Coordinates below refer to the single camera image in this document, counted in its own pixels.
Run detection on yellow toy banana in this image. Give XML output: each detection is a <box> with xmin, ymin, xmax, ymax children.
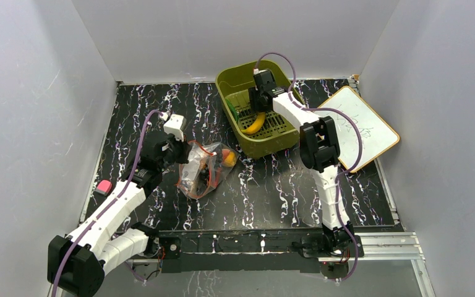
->
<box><xmin>241</xmin><ymin>112</ymin><xmax>266</xmax><ymax>135</ymax></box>

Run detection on clear zip bag orange zipper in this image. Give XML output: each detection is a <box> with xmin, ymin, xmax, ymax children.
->
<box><xmin>176</xmin><ymin>140</ymin><xmax>238</xmax><ymax>200</ymax></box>

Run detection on black toy grape bunch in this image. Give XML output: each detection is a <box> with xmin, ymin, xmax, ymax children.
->
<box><xmin>177</xmin><ymin>158</ymin><xmax>217</xmax><ymax>199</ymax></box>

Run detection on orange toy fruit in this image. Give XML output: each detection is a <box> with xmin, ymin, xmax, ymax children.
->
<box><xmin>222</xmin><ymin>148</ymin><xmax>237</xmax><ymax>168</ymax></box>

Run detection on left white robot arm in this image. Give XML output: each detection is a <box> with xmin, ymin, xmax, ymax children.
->
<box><xmin>47</xmin><ymin>132</ymin><xmax>191</xmax><ymax>296</ymax></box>

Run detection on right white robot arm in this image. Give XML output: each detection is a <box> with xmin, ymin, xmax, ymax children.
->
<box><xmin>249</xmin><ymin>69</ymin><xmax>360</xmax><ymax>258</ymax></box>

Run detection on olive green plastic basket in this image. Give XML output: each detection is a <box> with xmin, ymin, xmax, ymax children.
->
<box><xmin>215</xmin><ymin>61</ymin><xmax>299</xmax><ymax>159</ymax></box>

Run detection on green toy vegetable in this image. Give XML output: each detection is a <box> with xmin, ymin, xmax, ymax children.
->
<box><xmin>225</xmin><ymin>99</ymin><xmax>239</xmax><ymax>122</ymax></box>

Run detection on pink red eraser block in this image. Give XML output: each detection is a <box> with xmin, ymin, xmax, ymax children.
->
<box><xmin>94</xmin><ymin>179</ymin><xmax>112</xmax><ymax>197</ymax></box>

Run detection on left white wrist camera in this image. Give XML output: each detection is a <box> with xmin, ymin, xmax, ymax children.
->
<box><xmin>163</xmin><ymin>114</ymin><xmax>186</xmax><ymax>142</ymax></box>

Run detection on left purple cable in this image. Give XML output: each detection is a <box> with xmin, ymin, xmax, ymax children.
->
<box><xmin>51</xmin><ymin>110</ymin><xmax>169</xmax><ymax>297</ymax></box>

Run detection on purple cable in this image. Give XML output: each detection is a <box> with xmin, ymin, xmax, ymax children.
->
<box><xmin>51</xmin><ymin>110</ymin><xmax>169</xmax><ymax>297</ymax></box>
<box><xmin>254</xmin><ymin>52</ymin><xmax>364</xmax><ymax>283</ymax></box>

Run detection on black metal base rail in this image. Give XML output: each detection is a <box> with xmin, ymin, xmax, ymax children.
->
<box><xmin>57</xmin><ymin>228</ymin><xmax>425</xmax><ymax>280</ymax></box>

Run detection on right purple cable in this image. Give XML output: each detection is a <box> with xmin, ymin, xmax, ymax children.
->
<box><xmin>254</xmin><ymin>52</ymin><xmax>364</xmax><ymax>283</ymax></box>

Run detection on small whiteboard wooden frame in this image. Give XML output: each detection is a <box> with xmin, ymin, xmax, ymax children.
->
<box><xmin>316</xmin><ymin>87</ymin><xmax>400</xmax><ymax>173</ymax></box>

